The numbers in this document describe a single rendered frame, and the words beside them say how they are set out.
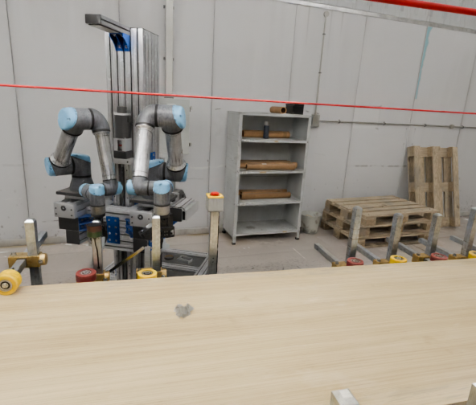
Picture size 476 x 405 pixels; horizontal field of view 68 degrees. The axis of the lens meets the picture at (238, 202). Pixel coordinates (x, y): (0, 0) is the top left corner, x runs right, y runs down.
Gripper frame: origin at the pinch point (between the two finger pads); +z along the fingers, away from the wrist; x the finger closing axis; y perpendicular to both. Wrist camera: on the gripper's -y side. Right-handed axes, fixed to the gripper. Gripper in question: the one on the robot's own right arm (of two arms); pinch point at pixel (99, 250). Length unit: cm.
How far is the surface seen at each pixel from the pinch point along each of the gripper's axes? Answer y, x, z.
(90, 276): -45.5, -2.2, -7.2
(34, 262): -38.1, 20.1, -11.5
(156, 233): -37, -29, -22
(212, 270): -37, -55, -3
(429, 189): 245, -433, 26
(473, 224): -37, -203, -21
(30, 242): -37.3, 21.3, -20.2
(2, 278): -57, 26, -14
